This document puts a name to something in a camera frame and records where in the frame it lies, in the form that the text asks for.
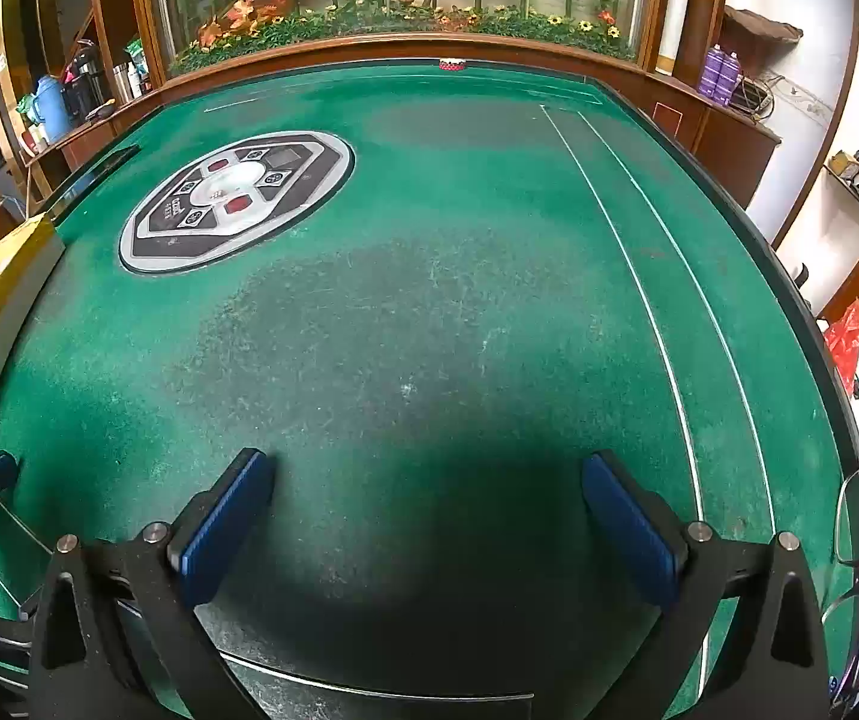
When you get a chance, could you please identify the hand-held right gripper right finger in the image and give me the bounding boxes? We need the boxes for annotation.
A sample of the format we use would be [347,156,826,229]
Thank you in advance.
[581,450,831,720]

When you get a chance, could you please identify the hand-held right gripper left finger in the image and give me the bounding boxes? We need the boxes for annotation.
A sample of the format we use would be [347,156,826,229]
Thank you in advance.
[28,448,277,720]

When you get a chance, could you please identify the yellow-rimmed white tray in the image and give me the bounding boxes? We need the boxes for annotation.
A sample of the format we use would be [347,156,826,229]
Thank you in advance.
[0,211,68,421]

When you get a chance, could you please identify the red plastic bag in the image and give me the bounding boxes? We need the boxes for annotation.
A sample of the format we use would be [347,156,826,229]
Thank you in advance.
[822,298,859,395]

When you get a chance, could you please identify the black rectangular table panel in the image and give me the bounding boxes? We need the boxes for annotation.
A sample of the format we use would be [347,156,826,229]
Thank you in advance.
[40,144,142,215]

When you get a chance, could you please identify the grey table control panel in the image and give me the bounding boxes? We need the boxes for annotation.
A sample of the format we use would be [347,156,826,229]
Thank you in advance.
[118,131,356,275]

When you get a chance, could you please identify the blue thermos jug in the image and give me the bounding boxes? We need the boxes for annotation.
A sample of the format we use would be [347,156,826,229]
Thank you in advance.
[29,75,75,141]

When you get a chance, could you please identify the black thermos kettle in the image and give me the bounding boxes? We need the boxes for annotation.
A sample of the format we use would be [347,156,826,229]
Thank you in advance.
[62,45,110,122]

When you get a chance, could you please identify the green white bottles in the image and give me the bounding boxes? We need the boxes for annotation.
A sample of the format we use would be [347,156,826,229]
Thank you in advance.
[125,45,154,95]

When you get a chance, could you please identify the artificial flower display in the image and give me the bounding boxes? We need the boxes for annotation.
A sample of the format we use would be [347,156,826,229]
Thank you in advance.
[148,0,663,77]

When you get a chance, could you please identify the wire basket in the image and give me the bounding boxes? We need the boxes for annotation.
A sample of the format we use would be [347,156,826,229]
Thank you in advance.
[737,75,776,118]

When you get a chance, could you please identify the wooden wall shelf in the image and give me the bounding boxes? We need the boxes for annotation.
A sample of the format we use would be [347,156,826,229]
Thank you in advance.
[722,6,806,44]

